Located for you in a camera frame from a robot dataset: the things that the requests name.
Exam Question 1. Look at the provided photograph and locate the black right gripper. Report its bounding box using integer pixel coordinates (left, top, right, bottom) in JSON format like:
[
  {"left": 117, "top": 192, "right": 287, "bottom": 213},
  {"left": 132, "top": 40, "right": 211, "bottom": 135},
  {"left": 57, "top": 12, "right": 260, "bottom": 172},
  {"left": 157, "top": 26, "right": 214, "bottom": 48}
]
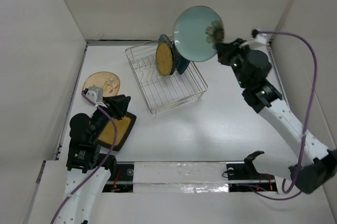
[{"left": 217, "top": 38, "right": 253, "bottom": 89}]

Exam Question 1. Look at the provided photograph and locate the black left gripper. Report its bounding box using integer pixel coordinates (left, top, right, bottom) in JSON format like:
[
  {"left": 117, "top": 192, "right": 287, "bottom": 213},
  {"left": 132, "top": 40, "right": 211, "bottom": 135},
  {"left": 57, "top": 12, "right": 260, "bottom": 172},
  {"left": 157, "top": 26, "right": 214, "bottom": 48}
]
[{"left": 90, "top": 94, "right": 130, "bottom": 141}]

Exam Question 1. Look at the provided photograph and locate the beige plate with orange leaves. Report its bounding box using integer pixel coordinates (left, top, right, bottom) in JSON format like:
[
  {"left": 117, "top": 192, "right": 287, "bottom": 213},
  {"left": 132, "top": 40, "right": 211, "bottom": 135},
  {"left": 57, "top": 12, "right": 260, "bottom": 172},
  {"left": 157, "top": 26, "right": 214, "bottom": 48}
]
[{"left": 82, "top": 72, "right": 121, "bottom": 97}]

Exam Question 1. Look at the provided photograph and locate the brown square plate black rim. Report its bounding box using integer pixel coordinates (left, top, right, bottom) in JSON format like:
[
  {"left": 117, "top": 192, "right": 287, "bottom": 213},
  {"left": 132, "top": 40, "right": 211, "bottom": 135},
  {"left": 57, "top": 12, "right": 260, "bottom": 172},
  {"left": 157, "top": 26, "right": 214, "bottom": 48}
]
[{"left": 98, "top": 112, "right": 137, "bottom": 151}]

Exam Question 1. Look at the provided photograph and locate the light blue flower plate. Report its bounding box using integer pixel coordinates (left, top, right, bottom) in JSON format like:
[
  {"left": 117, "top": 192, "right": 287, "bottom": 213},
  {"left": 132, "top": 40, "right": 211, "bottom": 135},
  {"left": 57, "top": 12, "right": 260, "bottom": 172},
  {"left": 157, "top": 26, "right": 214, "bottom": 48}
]
[{"left": 173, "top": 6, "right": 225, "bottom": 62}]

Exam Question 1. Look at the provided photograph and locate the dark teal square plate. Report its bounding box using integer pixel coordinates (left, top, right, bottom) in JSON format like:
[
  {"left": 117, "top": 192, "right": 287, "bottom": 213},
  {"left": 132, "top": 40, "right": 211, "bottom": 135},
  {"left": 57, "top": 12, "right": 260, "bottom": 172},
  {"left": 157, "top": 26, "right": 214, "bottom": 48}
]
[{"left": 174, "top": 50, "right": 190, "bottom": 75}]

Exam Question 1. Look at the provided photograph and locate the woven bamboo round plate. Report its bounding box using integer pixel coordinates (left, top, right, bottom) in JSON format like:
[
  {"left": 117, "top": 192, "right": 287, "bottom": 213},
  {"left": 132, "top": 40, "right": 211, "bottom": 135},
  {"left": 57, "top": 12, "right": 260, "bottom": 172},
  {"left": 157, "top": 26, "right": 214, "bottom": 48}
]
[{"left": 155, "top": 42, "right": 174, "bottom": 76}]

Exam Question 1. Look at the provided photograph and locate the dark teal round plate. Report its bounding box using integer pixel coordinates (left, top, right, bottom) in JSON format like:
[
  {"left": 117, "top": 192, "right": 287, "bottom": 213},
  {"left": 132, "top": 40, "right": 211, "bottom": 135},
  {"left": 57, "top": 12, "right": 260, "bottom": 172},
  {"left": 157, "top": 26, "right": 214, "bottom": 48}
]
[{"left": 158, "top": 34, "right": 176, "bottom": 75}]

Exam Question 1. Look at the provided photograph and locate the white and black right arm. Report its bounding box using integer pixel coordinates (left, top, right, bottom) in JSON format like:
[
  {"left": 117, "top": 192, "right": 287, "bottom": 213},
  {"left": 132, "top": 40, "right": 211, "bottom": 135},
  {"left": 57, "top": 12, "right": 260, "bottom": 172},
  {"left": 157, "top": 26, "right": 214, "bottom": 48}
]
[{"left": 215, "top": 38, "right": 336, "bottom": 194}]

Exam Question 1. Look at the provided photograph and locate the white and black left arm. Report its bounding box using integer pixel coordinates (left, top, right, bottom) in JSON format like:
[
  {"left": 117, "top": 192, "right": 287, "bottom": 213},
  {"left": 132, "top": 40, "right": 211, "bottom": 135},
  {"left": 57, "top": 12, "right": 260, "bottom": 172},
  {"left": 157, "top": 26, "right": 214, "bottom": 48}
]
[{"left": 51, "top": 90, "right": 131, "bottom": 223}]

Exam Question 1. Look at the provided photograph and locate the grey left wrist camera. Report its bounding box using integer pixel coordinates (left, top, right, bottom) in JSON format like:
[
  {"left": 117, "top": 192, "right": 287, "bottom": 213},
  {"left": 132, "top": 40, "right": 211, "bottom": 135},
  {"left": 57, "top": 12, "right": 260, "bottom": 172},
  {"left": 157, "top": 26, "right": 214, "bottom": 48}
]
[{"left": 84, "top": 86, "right": 103, "bottom": 104}]

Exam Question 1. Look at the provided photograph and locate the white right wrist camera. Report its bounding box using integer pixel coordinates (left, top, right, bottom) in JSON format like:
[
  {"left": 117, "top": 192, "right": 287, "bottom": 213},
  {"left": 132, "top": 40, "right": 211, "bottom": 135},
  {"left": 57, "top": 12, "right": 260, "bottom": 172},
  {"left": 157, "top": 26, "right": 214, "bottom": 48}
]
[{"left": 240, "top": 29, "right": 268, "bottom": 49}]

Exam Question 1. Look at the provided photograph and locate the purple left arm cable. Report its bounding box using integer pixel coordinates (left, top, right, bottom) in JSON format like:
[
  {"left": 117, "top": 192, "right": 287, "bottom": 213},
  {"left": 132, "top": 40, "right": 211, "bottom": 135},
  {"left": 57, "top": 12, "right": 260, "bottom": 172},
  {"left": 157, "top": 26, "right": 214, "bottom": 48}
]
[{"left": 49, "top": 91, "right": 118, "bottom": 224}]

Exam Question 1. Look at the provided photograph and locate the metal wire dish rack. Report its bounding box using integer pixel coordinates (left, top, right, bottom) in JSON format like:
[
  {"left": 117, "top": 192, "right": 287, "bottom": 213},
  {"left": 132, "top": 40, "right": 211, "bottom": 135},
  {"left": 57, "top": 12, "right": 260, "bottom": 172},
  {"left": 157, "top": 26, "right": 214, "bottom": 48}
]
[{"left": 125, "top": 39, "right": 208, "bottom": 116}]

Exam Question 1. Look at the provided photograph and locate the metal rail at table front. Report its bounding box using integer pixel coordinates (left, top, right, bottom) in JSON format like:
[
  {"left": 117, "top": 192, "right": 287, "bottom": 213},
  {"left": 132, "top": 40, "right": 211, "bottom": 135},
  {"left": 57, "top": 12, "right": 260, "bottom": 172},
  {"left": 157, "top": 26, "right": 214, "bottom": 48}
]
[{"left": 107, "top": 171, "right": 275, "bottom": 186}]

